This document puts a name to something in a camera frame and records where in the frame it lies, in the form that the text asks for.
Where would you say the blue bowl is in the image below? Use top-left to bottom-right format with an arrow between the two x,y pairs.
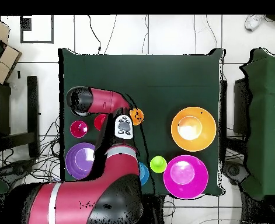
138,162 -> 151,187

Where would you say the large orange bowl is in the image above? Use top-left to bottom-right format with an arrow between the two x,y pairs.
170,106 -> 217,152

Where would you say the dark green tablecloth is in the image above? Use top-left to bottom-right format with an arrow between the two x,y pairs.
58,48 -> 225,197

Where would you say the black cable with plug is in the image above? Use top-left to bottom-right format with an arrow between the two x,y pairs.
87,15 -> 102,55

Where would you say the orange cup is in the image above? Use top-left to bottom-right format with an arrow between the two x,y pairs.
129,108 -> 145,126

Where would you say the black box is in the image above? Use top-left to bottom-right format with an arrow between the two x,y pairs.
232,78 -> 253,136

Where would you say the lime green cup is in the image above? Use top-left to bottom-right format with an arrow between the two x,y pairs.
149,155 -> 168,174

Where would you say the tangle of floor cables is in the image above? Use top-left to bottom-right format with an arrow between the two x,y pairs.
0,115 -> 65,185

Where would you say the black chair frame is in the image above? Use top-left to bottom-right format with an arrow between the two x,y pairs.
0,75 -> 40,159

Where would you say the purple bowl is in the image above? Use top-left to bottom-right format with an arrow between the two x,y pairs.
65,142 -> 96,180

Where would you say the magenta cup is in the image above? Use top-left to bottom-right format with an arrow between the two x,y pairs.
69,120 -> 89,139

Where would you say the white shoe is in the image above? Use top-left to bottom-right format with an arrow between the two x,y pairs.
244,14 -> 266,32

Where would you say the large pink bowl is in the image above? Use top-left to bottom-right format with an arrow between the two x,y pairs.
163,155 -> 210,200

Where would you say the thin grey cable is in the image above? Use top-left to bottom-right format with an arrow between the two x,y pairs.
103,15 -> 117,55

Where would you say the red cup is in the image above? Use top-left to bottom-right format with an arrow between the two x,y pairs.
93,113 -> 107,131

